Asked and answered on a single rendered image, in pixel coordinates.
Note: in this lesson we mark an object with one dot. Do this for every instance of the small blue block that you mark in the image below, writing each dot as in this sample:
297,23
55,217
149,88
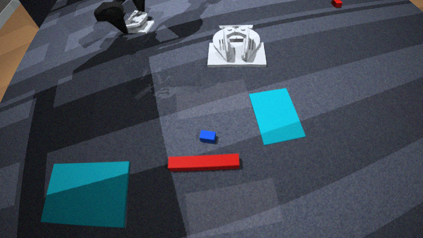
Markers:
207,136

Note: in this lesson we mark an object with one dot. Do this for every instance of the teal flat plate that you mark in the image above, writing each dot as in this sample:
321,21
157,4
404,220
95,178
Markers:
88,194

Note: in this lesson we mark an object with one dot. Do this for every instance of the cyan flat rectangular plate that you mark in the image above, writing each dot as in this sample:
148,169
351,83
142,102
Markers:
276,116

